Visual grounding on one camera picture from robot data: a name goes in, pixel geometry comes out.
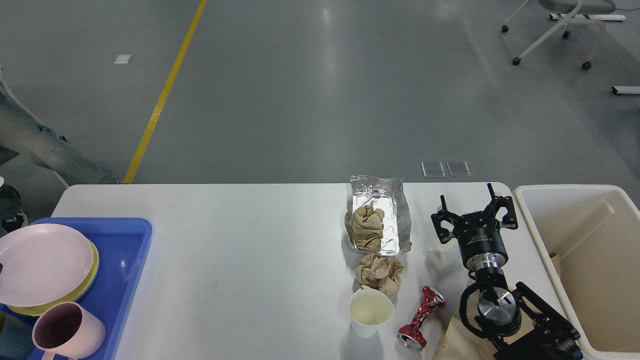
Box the brown paper bag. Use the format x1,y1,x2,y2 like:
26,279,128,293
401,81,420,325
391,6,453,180
432,313,496,360

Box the blue plastic tray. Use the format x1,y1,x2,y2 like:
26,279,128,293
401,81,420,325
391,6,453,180
1,218,153,360

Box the pink plate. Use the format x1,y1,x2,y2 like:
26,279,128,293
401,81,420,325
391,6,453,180
0,223,99,307

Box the left floor socket plate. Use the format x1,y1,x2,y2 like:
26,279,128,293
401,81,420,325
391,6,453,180
421,161,447,179

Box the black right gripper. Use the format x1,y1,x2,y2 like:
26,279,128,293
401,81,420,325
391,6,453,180
430,182,519,273

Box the aluminium foil container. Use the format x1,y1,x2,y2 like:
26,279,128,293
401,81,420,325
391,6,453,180
348,175,412,257

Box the floor socket plate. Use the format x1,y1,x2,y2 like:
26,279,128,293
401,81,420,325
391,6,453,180
446,161,472,178
421,161,447,179

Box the person in jeans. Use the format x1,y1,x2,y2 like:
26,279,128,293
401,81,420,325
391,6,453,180
0,65,122,236

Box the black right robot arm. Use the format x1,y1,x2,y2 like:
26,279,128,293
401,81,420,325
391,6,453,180
430,183,584,360

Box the grey green cup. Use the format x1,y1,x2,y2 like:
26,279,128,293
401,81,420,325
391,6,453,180
0,311,35,360

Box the white paper cup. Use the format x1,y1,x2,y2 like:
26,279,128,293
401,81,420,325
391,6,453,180
348,285,395,338

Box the white chair base bar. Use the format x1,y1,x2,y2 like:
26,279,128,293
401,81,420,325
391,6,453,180
549,13,627,22

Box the right floor socket plate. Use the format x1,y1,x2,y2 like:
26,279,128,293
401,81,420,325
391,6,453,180
446,161,472,178

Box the crushed red can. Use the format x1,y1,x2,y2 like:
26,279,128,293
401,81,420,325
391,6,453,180
397,285,446,352

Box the yellow plate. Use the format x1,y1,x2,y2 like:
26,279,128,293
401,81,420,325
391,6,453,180
7,241,100,317

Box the white bar on floor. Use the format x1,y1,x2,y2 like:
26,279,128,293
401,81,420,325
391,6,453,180
611,85,640,96

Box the beige plastic bin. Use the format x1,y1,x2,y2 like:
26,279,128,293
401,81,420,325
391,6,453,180
514,184,640,360

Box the white office chair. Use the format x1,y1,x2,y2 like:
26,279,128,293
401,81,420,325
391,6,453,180
512,0,616,70

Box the pink mug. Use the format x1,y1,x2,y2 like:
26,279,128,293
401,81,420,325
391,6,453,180
32,301,106,360

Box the white floor marker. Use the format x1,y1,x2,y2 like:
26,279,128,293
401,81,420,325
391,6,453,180
113,54,133,65

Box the crumpled brown paper ball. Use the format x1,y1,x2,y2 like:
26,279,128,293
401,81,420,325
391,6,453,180
354,254,405,297

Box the crumpled brown paper in foil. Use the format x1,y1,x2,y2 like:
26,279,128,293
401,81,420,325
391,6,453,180
344,204,386,254

